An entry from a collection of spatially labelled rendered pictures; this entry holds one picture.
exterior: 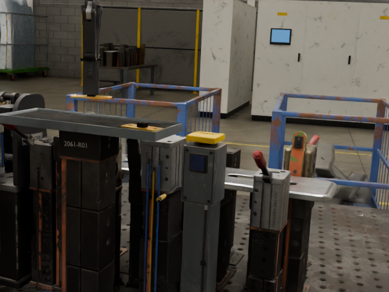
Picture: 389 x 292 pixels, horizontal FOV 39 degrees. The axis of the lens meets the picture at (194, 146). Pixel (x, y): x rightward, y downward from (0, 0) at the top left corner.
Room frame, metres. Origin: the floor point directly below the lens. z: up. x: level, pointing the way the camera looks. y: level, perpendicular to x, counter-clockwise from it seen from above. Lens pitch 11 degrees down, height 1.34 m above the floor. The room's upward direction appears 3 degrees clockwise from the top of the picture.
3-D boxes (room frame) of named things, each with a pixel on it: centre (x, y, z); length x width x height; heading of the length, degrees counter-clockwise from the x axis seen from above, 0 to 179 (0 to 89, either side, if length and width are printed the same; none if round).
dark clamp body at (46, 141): (1.35, 0.36, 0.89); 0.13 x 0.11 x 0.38; 159
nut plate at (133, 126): (1.09, 0.11, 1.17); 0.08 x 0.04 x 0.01; 61
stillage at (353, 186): (3.72, -0.94, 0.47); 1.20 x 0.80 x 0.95; 169
